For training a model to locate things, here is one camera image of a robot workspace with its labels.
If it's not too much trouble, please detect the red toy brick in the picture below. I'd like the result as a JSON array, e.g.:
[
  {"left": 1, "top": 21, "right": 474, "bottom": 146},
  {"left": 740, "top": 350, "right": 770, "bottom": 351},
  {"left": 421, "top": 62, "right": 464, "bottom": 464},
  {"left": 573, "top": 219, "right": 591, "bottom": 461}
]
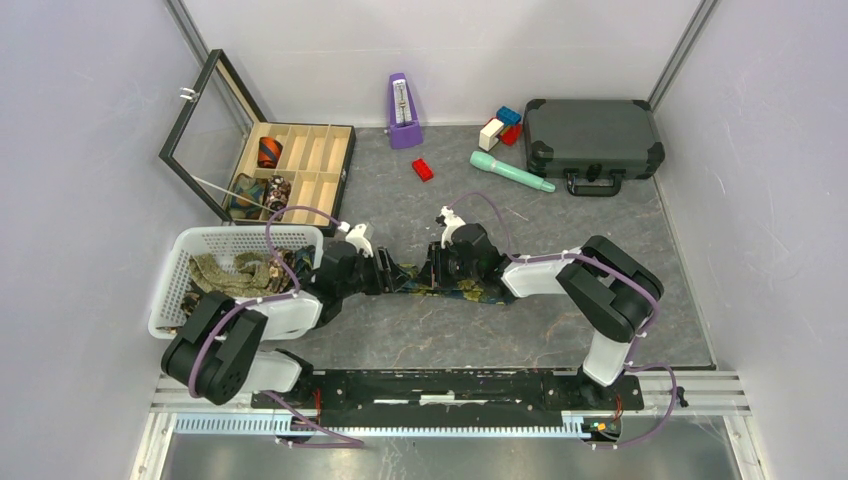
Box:
[{"left": 411, "top": 158, "right": 434, "bottom": 182}]

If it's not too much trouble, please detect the purple metronome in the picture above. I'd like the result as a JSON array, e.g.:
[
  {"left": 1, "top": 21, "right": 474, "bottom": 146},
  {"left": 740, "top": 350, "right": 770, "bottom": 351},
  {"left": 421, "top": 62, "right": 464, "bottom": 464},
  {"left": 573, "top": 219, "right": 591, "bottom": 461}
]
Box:
[{"left": 387, "top": 73, "right": 423, "bottom": 150}]

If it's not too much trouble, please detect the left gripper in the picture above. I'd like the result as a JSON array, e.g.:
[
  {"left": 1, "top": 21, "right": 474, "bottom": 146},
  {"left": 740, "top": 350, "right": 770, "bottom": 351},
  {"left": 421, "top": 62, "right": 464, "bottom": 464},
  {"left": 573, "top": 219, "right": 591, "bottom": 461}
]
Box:
[{"left": 338, "top": 246, "right": 411, "bottom": 298}]

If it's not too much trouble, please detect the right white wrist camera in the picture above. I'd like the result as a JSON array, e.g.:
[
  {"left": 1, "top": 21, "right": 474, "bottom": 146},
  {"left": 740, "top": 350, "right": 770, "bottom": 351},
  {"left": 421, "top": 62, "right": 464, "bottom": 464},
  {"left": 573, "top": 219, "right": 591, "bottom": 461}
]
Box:
[{"left": 436, "top": 206, "right": 466, "bottom": 249}]

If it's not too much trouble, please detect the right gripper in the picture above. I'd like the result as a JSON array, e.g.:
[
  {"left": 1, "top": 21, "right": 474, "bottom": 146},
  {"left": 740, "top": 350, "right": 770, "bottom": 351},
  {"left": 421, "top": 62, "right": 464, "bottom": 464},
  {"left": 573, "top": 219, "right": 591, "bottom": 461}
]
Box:
[{"left": 415, "top": 239, "right": 481, "bottom": 288}]

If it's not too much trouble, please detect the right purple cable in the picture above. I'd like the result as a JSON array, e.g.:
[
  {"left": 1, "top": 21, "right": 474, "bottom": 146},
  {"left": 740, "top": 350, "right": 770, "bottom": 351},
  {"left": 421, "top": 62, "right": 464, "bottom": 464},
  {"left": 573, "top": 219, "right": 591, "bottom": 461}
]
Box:
[{"left": 447, "top": 192, "right": 680, "bottom": 452}]

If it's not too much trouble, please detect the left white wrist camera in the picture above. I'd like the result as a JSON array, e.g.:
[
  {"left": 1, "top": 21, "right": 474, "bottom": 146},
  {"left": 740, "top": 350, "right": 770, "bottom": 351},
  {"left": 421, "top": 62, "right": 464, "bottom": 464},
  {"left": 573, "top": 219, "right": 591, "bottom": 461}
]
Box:
[{"left": 339, "top": 221, "right": 374, "bottom": 258}]

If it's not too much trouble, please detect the dark grey carrying case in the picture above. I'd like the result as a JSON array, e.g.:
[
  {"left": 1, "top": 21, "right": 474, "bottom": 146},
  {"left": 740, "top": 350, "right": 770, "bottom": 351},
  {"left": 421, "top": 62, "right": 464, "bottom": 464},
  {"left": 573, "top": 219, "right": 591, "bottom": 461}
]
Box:
[{"left": 523, "top": 98, "right": 666, "bottom": 197}]

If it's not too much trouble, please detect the dark floral rolled tie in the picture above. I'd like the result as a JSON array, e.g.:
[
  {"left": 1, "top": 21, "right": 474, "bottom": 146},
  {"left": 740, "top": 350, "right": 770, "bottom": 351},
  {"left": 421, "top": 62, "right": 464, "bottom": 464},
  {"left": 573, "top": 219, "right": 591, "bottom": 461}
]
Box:
[{"left": 264, "top": 175, "right": 292, "bottom": 216}]

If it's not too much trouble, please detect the white toy block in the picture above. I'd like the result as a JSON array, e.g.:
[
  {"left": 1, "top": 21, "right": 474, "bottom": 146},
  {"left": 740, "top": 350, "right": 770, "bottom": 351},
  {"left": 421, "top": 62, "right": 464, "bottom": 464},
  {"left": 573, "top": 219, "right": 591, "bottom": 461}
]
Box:
[{"left": 478, "top": 118, "right": 505, "bottom": 152}]

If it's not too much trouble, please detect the white plastic basket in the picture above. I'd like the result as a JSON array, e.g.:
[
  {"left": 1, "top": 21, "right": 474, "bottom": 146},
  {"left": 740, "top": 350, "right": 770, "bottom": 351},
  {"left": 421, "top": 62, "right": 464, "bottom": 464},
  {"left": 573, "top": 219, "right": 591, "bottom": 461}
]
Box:
[{"left": 148, "top": 225, "right": 324, "bottom": 341}]

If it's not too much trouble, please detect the purple cable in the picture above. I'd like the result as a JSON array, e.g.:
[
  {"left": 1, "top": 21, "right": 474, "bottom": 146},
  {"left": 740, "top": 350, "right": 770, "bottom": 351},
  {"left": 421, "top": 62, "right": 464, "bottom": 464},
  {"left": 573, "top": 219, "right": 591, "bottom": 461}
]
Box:
[
  {"left": 187, "top": 205, "right": 367, "bottom": 450},
  {"left": 447, "top": 192, "right": 680, "bottom": 452}
]

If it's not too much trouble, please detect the wooden tie organizer box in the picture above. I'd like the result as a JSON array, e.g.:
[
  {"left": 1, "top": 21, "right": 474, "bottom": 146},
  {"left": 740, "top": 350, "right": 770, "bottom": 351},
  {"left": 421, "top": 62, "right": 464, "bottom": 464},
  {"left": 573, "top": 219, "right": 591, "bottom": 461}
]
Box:
[{"left": 159, "top": 49, "right": 356, "bottom": 234}]

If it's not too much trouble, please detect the blue striped tie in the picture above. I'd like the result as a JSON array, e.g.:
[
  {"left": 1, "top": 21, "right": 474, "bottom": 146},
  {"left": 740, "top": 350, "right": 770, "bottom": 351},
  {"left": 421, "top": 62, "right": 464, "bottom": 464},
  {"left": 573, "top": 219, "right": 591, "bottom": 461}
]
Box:
[{"left": 293, "top": 245, "right": 316, "bottom": 283}]

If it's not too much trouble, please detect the mint green flashlight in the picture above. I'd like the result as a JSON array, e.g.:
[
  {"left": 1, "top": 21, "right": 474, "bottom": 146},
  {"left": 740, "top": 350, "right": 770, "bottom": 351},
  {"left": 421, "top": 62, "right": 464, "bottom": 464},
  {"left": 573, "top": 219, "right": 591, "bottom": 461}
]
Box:
[{"left": 469, "top": 151, "right": 556, "bottom": 193}]

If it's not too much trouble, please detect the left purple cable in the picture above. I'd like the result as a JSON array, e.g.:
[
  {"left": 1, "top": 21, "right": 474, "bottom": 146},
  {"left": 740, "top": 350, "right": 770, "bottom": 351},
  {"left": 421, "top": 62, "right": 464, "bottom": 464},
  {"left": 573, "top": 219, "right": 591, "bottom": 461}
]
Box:
[{"left": 187, "top": 205, "right": 367, "bottom": 450}]

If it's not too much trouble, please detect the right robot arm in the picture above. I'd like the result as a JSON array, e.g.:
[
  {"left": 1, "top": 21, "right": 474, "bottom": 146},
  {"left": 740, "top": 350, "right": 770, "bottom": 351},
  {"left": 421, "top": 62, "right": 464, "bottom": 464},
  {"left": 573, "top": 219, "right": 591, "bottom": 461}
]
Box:
[{"left": 421, "top": 224, "right": 664, "bottom": 408}]

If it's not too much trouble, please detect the teal patterned rolled tie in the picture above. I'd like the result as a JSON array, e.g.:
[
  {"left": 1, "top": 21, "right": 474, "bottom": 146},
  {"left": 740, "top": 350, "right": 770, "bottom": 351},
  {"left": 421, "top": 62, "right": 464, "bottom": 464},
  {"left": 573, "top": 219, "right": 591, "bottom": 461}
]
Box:
[{"left": 228, "top": 173, "right": 269, "bottom": 220}]

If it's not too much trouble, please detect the orange navy rolled tie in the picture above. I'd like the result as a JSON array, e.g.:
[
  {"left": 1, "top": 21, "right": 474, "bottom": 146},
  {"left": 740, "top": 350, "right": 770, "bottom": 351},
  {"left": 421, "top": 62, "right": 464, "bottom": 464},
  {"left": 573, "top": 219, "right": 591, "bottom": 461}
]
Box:
[{"left": 257, "top": 136, "right": 284, "bottom": 169}]

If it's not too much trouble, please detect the olive green tie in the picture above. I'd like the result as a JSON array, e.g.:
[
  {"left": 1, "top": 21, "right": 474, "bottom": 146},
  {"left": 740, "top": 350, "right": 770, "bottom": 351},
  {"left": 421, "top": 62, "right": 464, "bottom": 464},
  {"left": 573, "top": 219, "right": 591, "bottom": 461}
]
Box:
[{"left": 187, "top": 251, "right": 289, "bottom": 298}]

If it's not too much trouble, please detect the blue toy brick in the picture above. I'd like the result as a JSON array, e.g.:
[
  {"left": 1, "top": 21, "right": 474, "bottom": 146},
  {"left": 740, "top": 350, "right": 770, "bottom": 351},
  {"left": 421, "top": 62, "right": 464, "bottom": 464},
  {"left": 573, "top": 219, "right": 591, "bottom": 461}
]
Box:
[{"left": 496, "top": 106, "right": 521, "bottom": 126}]

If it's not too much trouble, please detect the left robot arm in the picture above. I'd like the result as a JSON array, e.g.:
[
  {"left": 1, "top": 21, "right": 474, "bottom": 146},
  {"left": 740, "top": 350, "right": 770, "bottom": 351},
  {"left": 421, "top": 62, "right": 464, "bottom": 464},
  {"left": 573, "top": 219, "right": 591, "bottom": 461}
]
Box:
[{"left": 160, "top": 241, "right": 410, "bottom": 408}]

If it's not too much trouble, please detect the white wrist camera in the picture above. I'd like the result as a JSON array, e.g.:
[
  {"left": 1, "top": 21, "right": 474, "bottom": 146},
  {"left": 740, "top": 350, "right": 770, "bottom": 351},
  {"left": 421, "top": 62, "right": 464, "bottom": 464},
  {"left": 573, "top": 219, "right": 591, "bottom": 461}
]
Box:
[
  {"left": 339, "top": 221, "right": 374, "bottom": 258},
  {"left": 436, "top": 206, "right": 466, "bottom": 249}
]

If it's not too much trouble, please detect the red toy block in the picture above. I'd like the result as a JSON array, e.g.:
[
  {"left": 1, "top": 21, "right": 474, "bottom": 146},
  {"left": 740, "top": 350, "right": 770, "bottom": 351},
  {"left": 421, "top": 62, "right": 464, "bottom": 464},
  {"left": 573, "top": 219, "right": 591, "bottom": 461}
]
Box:
[{"left": 499, "top": 124, "right": 522, "bottom": 146}]

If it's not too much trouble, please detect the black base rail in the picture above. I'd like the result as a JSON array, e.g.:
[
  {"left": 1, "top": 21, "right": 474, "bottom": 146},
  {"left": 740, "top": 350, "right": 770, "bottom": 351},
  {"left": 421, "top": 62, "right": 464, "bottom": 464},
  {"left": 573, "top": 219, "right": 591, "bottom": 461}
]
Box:
[{"left": 281, "top": 368, "right": 644, "bottom": 428}]

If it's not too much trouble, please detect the navy yellow floral tie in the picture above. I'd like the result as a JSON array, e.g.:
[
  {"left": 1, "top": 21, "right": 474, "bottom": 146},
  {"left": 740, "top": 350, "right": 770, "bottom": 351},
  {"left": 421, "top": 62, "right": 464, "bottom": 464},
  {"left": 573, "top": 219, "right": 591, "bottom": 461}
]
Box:
[{"left": 396, "top": 264, "right": 516, "bottom": 305}]

